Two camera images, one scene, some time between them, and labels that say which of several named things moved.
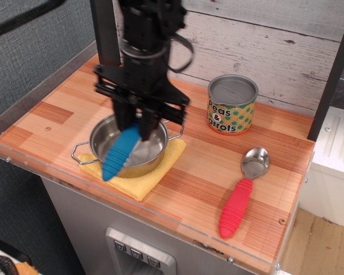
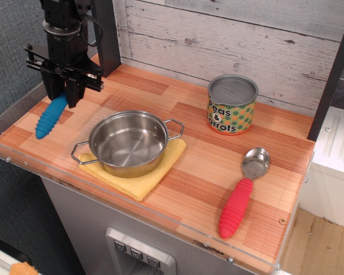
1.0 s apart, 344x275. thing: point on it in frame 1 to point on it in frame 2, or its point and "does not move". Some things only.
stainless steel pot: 144,157 does not move
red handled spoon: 254,162 does not move
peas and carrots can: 230,103 does not move
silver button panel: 131,255 does not move
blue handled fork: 126,137 to 51,116
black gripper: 142,81 to 65,51
